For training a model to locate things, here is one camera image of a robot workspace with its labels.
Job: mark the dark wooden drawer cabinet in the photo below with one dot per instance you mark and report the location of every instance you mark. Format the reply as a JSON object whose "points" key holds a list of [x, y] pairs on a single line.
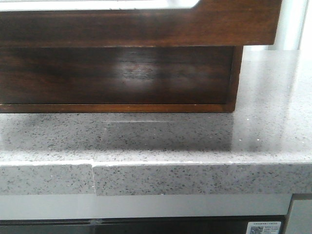
{"points": [[235, 78]]}

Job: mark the dark appliance under counter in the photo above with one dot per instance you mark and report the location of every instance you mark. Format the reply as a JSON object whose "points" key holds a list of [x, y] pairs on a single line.
{"points": [[151, 225]]}

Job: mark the wooden drawer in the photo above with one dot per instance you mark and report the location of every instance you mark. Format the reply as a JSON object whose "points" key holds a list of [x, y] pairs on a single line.
{"points": [[209, 23], [117, 75]]}

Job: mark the white QR code label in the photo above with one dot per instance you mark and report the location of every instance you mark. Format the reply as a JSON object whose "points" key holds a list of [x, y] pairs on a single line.
{"points": [[270, 227]]}

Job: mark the white curtain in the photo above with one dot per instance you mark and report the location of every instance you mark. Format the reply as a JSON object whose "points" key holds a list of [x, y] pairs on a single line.
{"points": [[294, 31]]}

